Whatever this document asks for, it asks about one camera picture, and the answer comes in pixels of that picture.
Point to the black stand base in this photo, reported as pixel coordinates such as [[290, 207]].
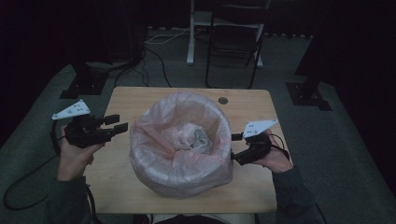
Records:
[[85, 84], [306, 98]]

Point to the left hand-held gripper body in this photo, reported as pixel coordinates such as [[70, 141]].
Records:
[[84, 132]]

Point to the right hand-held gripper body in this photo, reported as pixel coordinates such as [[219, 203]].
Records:
[[258, 146]]

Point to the person's right hand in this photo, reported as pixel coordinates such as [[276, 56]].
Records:
[[275, 160]]

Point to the person's left hand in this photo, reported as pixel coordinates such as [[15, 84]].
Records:
[[73, 158]]

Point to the pink plastic garbage bag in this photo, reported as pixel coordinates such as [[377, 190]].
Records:
[[174, 174]]

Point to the black folding chair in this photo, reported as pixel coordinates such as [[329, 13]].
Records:
[[233, 40]]

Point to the round table grommet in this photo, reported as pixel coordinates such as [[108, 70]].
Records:
[[223, 100]]

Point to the crumpled clear plastic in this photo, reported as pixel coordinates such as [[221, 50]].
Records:
[[199, 140]]

